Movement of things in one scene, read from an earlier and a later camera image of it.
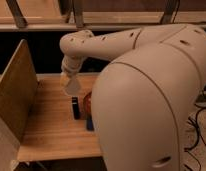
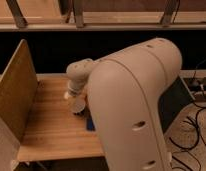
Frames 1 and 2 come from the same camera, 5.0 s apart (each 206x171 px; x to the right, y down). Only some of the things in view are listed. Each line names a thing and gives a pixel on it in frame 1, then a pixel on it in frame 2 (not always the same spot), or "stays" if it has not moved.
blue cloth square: [90, 125] stays
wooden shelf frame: [97, 15] stays
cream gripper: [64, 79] -> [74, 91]
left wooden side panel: [16, 97] stays
